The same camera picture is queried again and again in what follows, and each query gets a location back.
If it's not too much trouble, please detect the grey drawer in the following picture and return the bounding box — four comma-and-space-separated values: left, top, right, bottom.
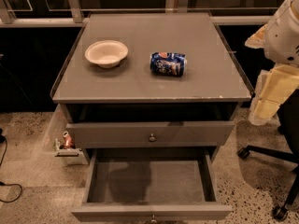
72, 147, 232, 223
66, 121, 234, 148

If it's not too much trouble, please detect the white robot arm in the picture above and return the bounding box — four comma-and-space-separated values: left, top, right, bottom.
245, 0, 299, 126

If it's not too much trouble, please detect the grey top drawer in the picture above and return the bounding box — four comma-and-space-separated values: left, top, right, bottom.
66, 121, 234, 148

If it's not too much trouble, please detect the grey drawer cabinet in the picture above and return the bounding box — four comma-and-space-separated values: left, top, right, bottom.
50, 12, 255, 161

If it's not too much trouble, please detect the black office chair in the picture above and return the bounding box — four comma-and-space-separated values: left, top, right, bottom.
237, 90, 299, 221

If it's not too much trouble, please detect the blue soda can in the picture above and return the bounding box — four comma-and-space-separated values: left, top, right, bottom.
149, 52, 187, 77

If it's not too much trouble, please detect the white paper bowl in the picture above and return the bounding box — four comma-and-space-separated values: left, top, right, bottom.
85, 40, 128, 68

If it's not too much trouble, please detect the metal window rail frame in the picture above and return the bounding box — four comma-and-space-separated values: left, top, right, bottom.
0, 0, 284, 27

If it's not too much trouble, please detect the black floor cable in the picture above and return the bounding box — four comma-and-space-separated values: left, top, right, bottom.
0, 128, 23, 203

